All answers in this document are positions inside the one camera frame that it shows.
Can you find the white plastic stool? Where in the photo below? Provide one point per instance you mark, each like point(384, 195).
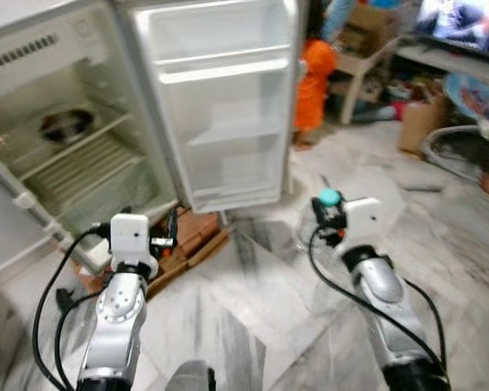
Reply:
point(365, 63)

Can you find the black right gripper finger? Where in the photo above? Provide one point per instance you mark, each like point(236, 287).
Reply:
point(316, 213)

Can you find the pink and blue toy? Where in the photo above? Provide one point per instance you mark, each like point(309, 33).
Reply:
point(389, 110)

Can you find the grey fridge cabinet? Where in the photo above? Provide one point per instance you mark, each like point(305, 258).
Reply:
point(33, 49)

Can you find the blue patterned round object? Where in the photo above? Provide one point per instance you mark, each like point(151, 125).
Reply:
point(477, 98)

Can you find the white television bench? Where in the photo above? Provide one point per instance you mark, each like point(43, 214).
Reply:
point(448, 61)

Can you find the robot left leg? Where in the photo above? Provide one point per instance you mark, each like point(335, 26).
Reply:
point(189, 378)

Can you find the metal bowl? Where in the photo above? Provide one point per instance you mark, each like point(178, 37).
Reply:
point(65, 126)

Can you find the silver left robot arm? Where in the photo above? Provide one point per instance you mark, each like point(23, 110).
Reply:
point(118, 318)

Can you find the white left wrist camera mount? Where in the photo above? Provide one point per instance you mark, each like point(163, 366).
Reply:
point(133, 240)

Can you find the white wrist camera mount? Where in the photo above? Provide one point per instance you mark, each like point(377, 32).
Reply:
point(133, 240)
point(365, 218)

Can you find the flat screen television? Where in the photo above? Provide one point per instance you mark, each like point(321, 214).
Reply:
point(464, 24)

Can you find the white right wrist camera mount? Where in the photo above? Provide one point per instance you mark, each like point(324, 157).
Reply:
point(365, 218)

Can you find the white floor fan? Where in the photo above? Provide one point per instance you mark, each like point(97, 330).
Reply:
point(464, 155)

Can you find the brown paper bag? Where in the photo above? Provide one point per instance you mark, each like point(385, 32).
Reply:
point(420, 126)

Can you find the brick and wood fridge base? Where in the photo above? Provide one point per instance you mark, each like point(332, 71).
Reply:
point(196, 232)

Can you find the brown cardboard box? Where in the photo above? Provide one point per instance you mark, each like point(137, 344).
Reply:
point(371, 28)

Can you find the child in orange clothes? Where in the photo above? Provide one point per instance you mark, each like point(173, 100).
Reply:
point(314, 81)

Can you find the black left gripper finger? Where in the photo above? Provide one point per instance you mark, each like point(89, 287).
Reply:
point(174, 224)

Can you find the clear bottle teal cap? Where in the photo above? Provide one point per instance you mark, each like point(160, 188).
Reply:
point(330, 197)

